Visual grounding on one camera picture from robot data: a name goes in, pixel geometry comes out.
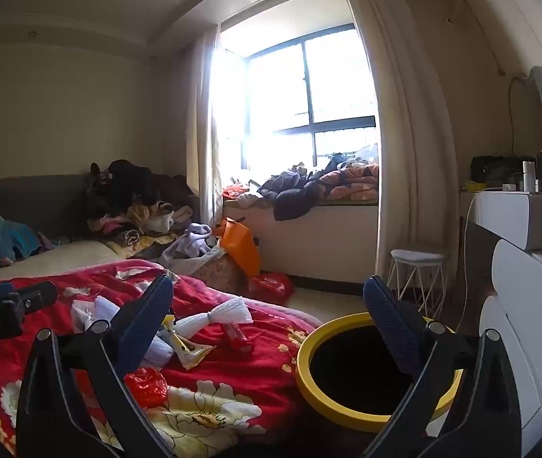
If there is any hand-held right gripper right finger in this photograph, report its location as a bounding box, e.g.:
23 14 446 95
361 274 522 458

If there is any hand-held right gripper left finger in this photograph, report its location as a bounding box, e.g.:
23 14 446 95
16 273 176 458

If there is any white tissue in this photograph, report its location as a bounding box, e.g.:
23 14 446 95
144 334 174 368
71 296 119 332

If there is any yellow snack wrapper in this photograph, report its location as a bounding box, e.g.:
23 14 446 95
161 315 217 370

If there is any red plastic wrapper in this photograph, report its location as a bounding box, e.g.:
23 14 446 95
124 368 169 408

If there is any white foam fruit net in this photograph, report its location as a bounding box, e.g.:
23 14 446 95
175 297 254 339

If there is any yellow trash bin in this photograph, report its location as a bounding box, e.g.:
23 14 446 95
296 312 465 432

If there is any red stick wrapper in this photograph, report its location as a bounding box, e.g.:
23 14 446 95
222 323 255 354

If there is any grey headboard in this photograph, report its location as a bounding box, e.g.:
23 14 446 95
0 172 95 244

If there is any floral laundry basket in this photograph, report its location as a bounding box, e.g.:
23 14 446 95
195 253 248 294

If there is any pale lilac garment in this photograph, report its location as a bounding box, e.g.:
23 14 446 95
159 223 224 268

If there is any white window seat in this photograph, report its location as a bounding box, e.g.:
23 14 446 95
223 198 379 280

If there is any red floral blanket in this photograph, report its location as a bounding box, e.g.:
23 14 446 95
0 258 322 458

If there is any orange plastic bag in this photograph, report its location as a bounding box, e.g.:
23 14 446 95
214 217 262 277

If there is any red plastic bag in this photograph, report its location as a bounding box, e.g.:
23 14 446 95
247 272 295 306

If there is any white scalloped drawer cabinet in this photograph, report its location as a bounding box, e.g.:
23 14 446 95
478 239 542 458

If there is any pile of clothes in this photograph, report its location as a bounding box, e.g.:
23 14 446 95
85 160 200 249

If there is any orange patterned quilt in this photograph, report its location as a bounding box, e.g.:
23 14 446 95
318 161 380 201

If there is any white vanity table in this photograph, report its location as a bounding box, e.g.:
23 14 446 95
459 190 542 251

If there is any dark puffer jacket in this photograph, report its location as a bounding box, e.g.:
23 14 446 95
256 169 329 221

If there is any cream thick curtain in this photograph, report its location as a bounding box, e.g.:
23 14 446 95
338 0 457 292

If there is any black bag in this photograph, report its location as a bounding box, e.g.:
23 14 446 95
470 155 536 192

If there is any cream sheer curtain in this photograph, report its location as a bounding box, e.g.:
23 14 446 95
186 26 226 230

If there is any dark framed window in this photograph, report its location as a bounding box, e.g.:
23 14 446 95
214 24 379 173

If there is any white wire stool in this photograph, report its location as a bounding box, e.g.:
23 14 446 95
389 249 448 313

